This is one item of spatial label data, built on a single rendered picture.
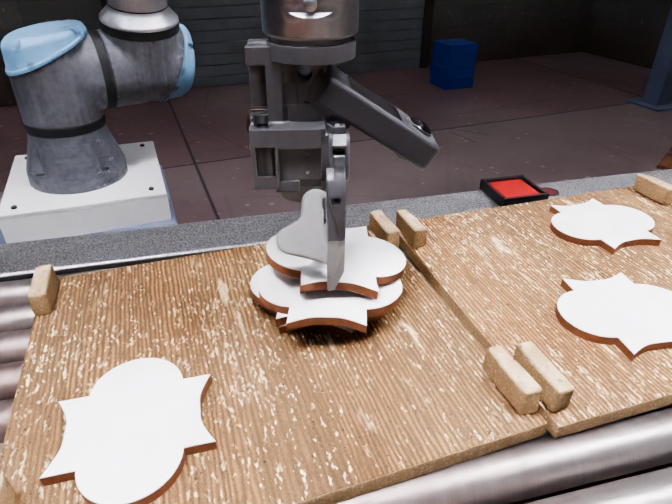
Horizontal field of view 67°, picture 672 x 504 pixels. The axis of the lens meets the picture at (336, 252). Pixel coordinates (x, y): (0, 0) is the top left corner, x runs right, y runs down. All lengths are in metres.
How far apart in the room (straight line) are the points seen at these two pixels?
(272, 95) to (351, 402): 0.26
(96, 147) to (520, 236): 0.65
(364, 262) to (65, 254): 0.41
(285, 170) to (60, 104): 0.50
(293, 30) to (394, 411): 0.30
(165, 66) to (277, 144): 0.49
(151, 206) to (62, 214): 0.13
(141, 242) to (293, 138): 0.37
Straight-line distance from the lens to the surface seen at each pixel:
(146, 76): 0.89
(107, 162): 0.92
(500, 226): 0.72
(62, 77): 0.86
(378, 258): 0.51
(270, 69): 0.42
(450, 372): 0.48
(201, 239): 0.72
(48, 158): 0.90
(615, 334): 0.56
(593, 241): 0.71
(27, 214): 0.88
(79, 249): 0.75
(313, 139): 0.42
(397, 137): 0.44
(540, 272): 0.64
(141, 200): 0.86
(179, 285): 0.59
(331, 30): 0.40
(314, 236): 0.44
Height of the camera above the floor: 1.27
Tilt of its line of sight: 32 degrees down
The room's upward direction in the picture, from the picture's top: straight up
